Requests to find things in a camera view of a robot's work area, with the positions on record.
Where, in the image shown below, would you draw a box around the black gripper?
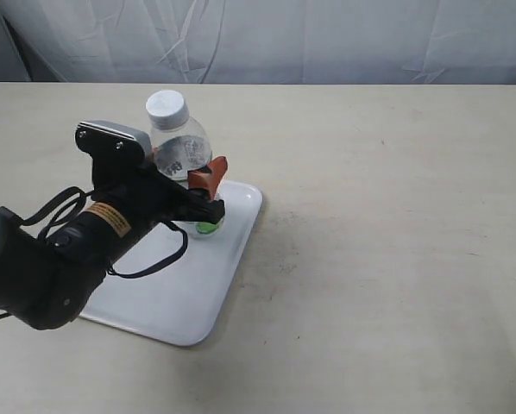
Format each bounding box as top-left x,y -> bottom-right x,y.
74,127 -> 229,260

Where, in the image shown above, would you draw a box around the clear plastic bottle white cap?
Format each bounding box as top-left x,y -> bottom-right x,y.
144,89 -> 227,241

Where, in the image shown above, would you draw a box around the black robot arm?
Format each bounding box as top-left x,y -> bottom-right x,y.
0,121 -> 228,330

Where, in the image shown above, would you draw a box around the white rectangular plastic tray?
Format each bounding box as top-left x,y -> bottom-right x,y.
80,180 -> 263,347

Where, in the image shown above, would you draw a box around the grey wrinkled backdrop cloth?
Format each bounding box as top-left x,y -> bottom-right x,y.
0,1 -> 516,85

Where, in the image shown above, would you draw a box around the black cable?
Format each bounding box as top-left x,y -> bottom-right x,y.
0,185 -> 189,324

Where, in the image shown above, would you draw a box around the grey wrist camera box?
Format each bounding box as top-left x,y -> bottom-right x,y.
75,120 -> 153,160

